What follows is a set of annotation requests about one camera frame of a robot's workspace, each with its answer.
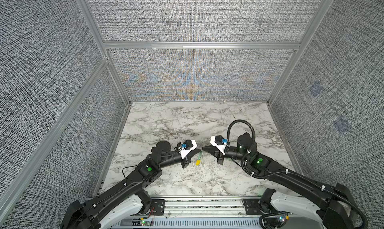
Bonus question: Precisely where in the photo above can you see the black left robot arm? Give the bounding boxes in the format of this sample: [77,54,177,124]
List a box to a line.
[60,140,201,229]

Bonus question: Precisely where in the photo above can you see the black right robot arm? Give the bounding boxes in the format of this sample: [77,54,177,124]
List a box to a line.
[202,133,369,229]

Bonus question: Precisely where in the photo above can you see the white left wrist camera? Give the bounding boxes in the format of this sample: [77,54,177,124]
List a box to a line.
[178,140,197,159]

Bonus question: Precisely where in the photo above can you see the aluminium front rail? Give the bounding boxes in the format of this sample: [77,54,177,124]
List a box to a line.
[98,195,301,219]

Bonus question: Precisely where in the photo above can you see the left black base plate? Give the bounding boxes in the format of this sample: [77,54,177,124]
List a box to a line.
[150,199,166,216]

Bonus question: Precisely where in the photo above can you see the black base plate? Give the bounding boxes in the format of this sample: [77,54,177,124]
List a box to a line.
[150,199,166,216]
[242,199,263,215]

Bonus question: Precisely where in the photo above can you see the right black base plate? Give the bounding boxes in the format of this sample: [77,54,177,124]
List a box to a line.
[242,199,263,215]

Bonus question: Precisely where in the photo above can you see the slotted grey cable duct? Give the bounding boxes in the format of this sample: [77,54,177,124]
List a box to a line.
[110,218,261,229]

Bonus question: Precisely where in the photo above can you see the black corrugated right cable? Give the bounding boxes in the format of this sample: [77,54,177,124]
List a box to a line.
[226,119,369,229]

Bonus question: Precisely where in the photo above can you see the aluminium enclosure frame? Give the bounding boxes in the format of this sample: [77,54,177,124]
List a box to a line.
[1,0,334,222]

